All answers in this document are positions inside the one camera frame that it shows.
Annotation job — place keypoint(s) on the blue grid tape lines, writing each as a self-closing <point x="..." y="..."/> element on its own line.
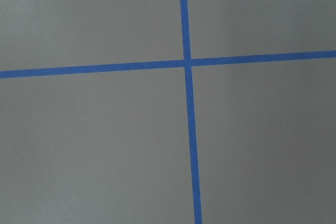
<point x="187" y="63"/>

